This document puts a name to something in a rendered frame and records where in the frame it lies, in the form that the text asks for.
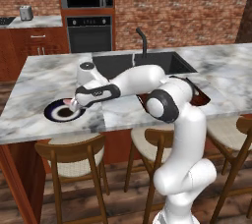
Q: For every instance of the black hob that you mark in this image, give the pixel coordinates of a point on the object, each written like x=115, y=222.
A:
x=6, y=21

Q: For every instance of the red-brown island cabinet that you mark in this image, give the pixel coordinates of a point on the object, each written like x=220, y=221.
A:
x=19, y=172

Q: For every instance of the black sink basin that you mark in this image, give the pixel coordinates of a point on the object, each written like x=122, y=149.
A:
x=114, y=64

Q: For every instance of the black tap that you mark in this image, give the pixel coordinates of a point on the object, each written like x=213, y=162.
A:
x=142, y=41

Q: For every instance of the silver toaster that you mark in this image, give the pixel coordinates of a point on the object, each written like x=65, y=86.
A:
x=26, y=13

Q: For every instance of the blue and white plate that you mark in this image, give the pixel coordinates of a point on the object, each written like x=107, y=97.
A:
x=54, y=113

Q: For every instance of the black built-in oven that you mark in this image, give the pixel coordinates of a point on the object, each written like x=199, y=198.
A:
x=89, y=34

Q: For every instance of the dark red tray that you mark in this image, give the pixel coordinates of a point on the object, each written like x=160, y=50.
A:
x=201, y=96

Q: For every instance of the red-brown base cupboards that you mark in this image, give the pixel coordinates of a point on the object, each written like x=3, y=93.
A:
x=32, y=49

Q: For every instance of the dark wooden panel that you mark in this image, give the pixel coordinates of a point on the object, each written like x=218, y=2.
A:
x=245, y=21

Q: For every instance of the wooden stool with cream seat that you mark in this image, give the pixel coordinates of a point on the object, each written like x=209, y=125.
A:
x=229, y=136
x=151, y=142
x=75, y=154

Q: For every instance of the pink food piece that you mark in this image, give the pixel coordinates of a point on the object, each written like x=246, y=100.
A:
x=66, y=101

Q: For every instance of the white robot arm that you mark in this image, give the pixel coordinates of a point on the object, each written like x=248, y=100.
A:
x=187, y=136

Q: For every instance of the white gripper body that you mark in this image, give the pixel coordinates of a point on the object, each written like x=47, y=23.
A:
x=74, y=104

